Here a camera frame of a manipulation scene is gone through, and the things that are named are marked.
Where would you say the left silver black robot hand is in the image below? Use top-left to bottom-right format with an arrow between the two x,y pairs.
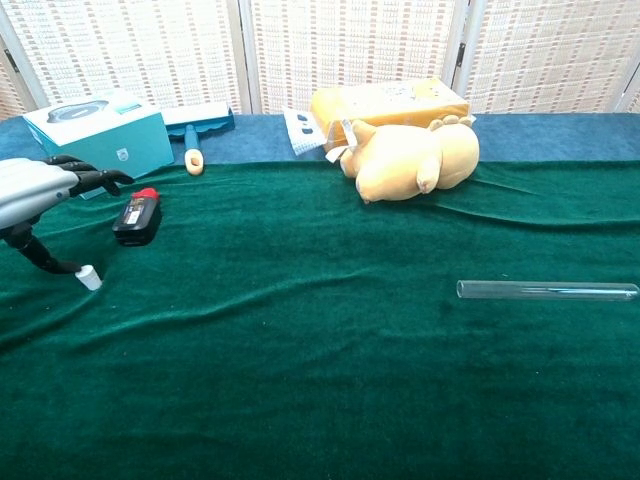
0,153 -> 135,276

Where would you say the green velvet cloth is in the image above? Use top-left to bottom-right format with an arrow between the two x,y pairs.
0,158 -> 640,480

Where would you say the yellow plush toy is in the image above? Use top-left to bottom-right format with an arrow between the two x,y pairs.
324,114 -> 481,205

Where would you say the clear panda print packet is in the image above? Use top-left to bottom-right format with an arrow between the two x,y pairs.
282,105 -> 324,157

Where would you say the teal lint roller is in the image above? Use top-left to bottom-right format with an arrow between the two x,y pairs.
160,102 -> 236,176

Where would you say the teal white product box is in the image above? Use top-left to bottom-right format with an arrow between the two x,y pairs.
21,94 -> 176,201

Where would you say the blue table cover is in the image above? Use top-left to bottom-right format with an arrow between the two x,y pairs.
0,112 -> 640,169

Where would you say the yellow cat tissue pack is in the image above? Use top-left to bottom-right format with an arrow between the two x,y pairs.
309,77 -> 471,154

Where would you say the woven folding screen panel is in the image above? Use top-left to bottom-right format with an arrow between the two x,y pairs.
0,0 -> 251,119
452,0 -> 640,115
0,47 -> 26,122
239,0 -> 469,116
617,64 -> 640,114

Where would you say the clear glass test tube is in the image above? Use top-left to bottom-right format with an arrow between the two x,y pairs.
455,279 -> 640,305

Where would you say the small white cylinder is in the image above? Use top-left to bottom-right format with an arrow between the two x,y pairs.
74,263 -> 104,291

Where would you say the black bottle red cap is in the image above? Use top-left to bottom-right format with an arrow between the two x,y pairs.
112,187 -> 164,248

